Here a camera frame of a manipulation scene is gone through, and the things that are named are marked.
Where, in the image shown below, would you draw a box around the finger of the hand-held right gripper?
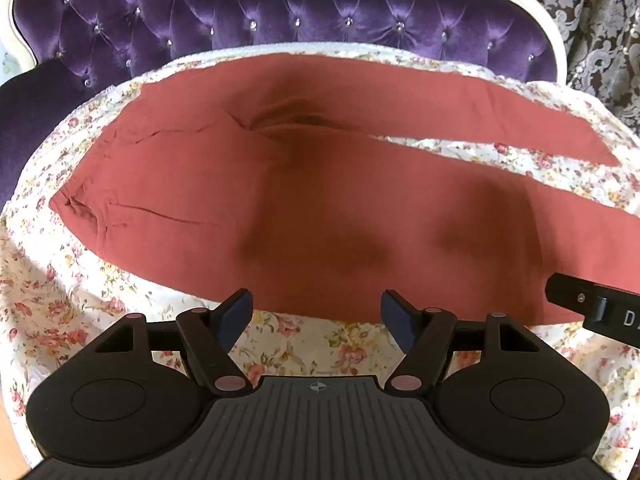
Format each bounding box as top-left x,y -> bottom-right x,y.
545,272 -> 640,347

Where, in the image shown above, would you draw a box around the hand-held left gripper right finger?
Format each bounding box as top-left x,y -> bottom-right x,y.
380,289 -> 543,395

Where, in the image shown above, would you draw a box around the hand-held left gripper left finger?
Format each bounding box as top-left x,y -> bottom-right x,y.
92,287 -> 254,395

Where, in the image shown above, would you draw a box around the rust red pants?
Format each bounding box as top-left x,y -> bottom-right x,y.
49,52 -> 640,331

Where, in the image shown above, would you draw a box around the white floral bed sheet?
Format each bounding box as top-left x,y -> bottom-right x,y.
0,42 -> 640,466

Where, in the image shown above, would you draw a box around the grey damask curtain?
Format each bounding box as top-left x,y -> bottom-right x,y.
240,0 -> 640,126

